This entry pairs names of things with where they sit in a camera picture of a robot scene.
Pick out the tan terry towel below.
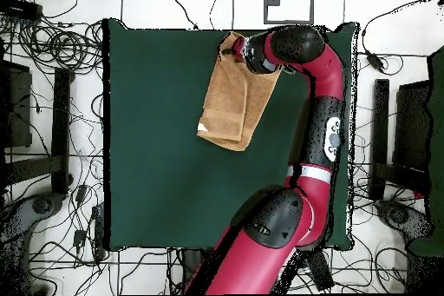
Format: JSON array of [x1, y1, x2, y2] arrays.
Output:
[[195, 30, 281, 153]]

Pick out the dark green table cloth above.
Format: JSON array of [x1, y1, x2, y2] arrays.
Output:
[[102, 17, 360, 252]]

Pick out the black stand beam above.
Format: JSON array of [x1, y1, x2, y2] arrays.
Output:
[[368, 78, 390, 201], [50, 67, 74, 195]]

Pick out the black power adapter box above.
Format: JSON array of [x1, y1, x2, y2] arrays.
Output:
[[0, 0, 43, 22]]

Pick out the office chair base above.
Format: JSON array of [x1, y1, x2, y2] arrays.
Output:
[[0, 191, 68, 243], [375, 198, 434, 241]]

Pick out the black power strip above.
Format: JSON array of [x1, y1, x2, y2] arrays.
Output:
[[306, 247, 335, 293]]

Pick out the black cross beam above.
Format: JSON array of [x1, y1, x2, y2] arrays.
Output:
[[4, 155, 63, 186]]

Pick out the black cable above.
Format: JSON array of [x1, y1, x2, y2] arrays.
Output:
[[161, 0, 199, 30], [208, 0, 232, 30]]

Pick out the black adapter with cable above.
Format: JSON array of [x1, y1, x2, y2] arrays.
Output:
[[362, 49, 406, 77]]

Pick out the coil of black cables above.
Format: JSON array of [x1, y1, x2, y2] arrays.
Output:
[[15, 20, 105, 72]]

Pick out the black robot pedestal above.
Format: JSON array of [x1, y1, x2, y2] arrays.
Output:
[[180, 247, 209, 290]]

